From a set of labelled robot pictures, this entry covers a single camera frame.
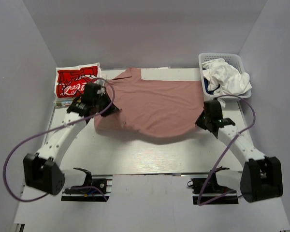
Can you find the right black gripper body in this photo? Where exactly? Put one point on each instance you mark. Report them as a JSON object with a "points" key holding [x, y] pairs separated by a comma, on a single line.
{"points": [[202, 120]]}

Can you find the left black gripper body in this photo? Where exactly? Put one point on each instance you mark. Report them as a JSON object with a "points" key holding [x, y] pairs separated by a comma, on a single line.
{"points": [[102, 103]]}

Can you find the navy blue t shirt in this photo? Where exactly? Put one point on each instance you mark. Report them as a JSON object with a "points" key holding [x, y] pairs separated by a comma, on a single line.
{"points": [[207, 87]]}

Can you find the pink t shirt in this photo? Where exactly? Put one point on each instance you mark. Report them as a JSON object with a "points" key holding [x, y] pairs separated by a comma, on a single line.
{"points": [[157, 109]]}

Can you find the white t shirt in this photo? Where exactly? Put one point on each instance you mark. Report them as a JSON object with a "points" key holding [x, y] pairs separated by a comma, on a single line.
{"points": [[228, 77]]}

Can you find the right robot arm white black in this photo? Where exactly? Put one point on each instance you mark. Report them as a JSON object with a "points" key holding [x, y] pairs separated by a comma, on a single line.
{"points": [[261, 177]]}

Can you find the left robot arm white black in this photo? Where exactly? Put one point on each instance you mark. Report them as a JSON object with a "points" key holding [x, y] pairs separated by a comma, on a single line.
{"points": [[42, 169]]}

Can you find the folded cartoon print shirt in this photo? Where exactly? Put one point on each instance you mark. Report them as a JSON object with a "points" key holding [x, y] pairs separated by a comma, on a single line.
{"points": [[60, 103]]}

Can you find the red coca cola shirt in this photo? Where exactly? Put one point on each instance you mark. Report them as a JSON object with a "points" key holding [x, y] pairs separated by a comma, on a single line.
{"points": [[72, 82]]}

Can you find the white plastic basket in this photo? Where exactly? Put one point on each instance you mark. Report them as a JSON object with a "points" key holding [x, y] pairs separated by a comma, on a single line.
{"points": [[239, 62]]}

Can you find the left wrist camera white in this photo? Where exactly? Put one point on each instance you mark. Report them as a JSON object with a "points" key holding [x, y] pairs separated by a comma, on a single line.
{"points": [[102, 87]]}

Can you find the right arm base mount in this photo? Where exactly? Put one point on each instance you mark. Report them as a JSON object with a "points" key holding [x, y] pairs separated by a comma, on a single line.
{"points": [[211, 190]]}

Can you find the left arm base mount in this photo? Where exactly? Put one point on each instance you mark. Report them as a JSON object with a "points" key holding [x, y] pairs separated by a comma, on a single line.
{"points": [[96, 188]]}

